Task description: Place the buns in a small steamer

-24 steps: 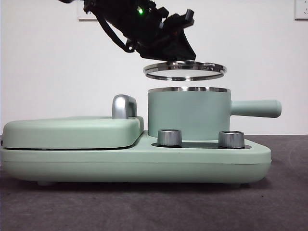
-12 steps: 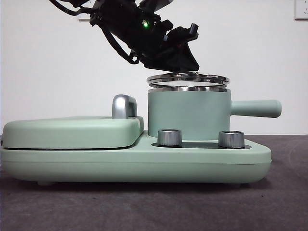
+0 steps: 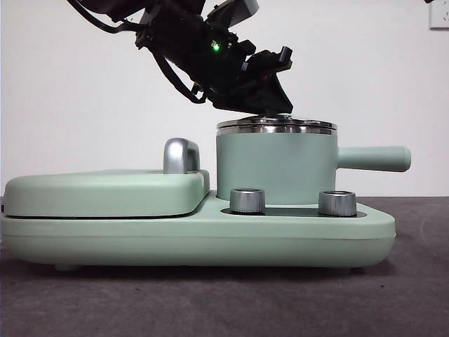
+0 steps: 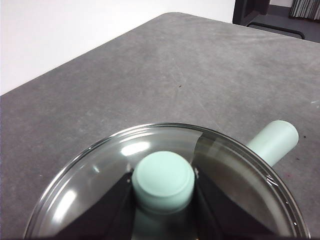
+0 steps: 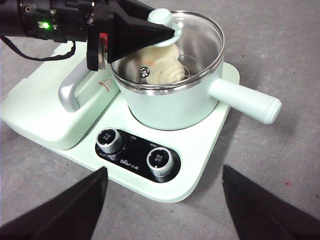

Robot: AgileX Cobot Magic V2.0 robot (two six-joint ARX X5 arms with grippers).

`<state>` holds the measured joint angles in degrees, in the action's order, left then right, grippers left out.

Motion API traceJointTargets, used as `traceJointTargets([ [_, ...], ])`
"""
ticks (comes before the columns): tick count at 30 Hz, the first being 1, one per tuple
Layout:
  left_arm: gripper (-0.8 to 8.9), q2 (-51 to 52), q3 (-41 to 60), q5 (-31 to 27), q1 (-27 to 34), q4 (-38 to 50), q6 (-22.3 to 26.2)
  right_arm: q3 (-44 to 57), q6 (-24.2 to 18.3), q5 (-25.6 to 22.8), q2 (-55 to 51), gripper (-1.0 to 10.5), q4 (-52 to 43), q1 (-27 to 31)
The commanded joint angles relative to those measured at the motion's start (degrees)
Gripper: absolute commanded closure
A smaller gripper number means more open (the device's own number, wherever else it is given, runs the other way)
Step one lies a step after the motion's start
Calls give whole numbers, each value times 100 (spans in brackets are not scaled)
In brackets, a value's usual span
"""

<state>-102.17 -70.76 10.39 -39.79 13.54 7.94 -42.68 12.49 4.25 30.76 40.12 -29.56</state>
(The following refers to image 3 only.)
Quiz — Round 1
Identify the silver control knob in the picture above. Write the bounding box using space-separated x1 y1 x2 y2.
229 188 267 214
318 190 356 216

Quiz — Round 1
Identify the green breakfast machine base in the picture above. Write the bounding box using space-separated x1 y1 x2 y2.
0 189 397 273

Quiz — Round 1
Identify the green steamer pot with handle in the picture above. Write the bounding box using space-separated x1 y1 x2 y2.
215 130 412 206

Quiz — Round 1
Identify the green griddle cover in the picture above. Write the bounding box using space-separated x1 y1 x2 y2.
4 169 213 217

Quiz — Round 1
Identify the white wall socket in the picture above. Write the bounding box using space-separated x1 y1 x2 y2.
429 0 449 31

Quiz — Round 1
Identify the glass pot lid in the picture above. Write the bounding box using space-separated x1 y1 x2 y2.
216 111 338 135

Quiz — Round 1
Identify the silver cover handle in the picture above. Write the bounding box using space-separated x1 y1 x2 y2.
163 138 201 176

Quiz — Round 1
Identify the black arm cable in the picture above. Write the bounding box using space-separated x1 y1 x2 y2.
154 52 208 105
66 0 141 36

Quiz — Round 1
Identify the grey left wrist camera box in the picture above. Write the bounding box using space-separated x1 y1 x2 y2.
206 0 260 29

